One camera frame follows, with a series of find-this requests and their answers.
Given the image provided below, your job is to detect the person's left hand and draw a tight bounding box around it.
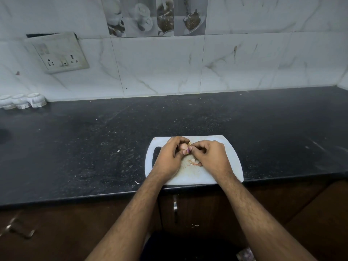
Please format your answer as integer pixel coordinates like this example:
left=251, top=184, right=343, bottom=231
left=148, top=136, right=191, bottom=186

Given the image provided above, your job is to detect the person's right hand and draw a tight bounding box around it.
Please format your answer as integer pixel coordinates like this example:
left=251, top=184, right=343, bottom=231
left=189, top=140, right=235, bottom=185

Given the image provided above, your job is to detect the person's left forearm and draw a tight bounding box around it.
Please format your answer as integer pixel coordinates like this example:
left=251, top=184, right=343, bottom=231
left=85, top=172, right=167, bottom=261

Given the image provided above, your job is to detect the person's right forearm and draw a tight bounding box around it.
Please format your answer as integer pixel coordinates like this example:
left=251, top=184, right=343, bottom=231
left=217, top=171, right=318, bottom=261

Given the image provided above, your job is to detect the white plastic cutting board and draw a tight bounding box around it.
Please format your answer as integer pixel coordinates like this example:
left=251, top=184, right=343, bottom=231
left=145, top=135, right=244, bottom=186

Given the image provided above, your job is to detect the brown wooden cabinet door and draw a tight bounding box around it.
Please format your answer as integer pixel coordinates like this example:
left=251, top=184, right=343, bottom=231
left=0, top=199, right=161, bottom=261
left=159, top=183, right=328, bottom=249
left=284, top=180, right=348, bottom=261

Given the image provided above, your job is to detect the decorative cup picture tile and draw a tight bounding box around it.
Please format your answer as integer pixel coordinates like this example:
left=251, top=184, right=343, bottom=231
left=101, top=0, right=209, bottom=38

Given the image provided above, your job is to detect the white wall socket switchboard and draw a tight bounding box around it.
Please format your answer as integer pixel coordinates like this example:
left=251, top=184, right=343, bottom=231
left=25, top=32, right=90, bottom=74

